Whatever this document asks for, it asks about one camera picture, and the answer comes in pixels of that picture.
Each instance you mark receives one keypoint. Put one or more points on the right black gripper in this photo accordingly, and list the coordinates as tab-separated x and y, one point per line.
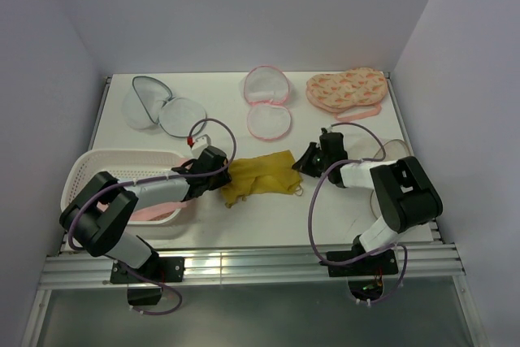
304	165

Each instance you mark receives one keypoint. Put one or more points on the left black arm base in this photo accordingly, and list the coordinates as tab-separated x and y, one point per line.
148	284

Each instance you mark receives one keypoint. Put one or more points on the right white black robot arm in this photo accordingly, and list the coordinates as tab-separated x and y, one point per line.
406	196

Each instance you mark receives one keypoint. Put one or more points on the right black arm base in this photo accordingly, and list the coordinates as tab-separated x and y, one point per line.
355	263

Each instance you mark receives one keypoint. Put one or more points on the clear mesh laundry bag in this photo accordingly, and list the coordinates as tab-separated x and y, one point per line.
394	149

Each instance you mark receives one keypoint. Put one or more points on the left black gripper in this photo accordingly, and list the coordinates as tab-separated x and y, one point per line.
224	177

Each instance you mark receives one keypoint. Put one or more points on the white plastic basket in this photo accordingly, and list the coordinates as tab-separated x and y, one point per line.
114	161

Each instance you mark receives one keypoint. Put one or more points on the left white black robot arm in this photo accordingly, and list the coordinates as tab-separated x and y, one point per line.
98	216

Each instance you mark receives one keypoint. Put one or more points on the yellow bra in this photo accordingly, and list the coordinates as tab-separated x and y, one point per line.
272	173

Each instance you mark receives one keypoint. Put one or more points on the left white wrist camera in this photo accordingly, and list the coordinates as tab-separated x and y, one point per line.
198	144

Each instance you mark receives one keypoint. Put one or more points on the peach patterned laundry bag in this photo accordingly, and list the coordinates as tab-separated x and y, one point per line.
351	95

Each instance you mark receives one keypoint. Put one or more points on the aluminium mounting rail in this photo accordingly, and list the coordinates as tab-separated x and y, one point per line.
241	266

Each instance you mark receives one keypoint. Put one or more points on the pink trimmed mesh laundry bag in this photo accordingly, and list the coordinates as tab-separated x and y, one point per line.
266	90

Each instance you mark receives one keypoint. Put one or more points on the grey trimmed mesh laundry bag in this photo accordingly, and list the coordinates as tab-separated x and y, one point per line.
149	103

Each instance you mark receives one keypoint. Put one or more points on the pink bra in basket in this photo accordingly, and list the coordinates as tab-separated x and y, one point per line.
158	202

